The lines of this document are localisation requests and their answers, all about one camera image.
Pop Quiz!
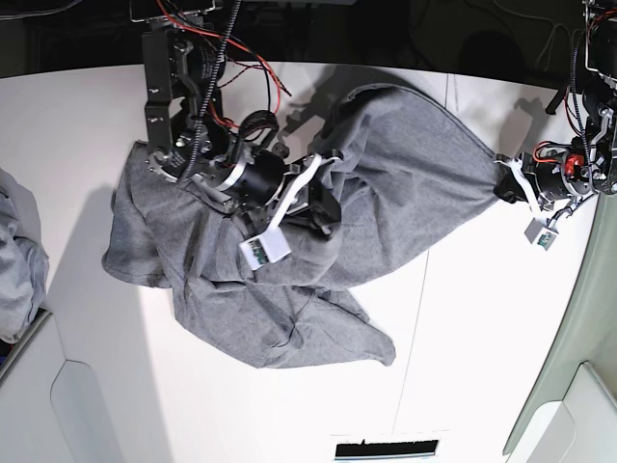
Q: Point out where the white panel left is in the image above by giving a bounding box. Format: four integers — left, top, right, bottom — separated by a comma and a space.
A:
1, 313, 124, 462

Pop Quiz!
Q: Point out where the light grey cloth pile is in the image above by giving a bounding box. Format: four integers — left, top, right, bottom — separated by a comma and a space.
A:
1, 171, 49, 344

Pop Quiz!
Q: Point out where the white cable on floor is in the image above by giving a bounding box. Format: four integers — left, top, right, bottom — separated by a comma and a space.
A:
491, 0, 602, 73

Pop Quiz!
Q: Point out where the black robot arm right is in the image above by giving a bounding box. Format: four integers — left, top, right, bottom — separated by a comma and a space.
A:
131, 1, 341, 239

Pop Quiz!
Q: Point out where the white panel right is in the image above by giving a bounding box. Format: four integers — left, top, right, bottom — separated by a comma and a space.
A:
527, 362, 616, 463

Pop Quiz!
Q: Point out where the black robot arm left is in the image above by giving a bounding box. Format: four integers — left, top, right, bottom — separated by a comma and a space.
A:
494, 1, 616, 210

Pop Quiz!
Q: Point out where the grey t-shirt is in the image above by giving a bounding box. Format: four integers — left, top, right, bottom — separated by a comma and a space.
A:
102, 84, 503, 368

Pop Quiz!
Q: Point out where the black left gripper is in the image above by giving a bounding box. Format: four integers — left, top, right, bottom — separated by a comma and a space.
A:
496, 151, 586, 208

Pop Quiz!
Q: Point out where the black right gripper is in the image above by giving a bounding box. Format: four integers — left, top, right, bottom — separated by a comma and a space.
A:
216, 150, 341, 239

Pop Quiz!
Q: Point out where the white panel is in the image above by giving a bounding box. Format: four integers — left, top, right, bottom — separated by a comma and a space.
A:
1, 313, 124, 462
527, 362, 616, 463

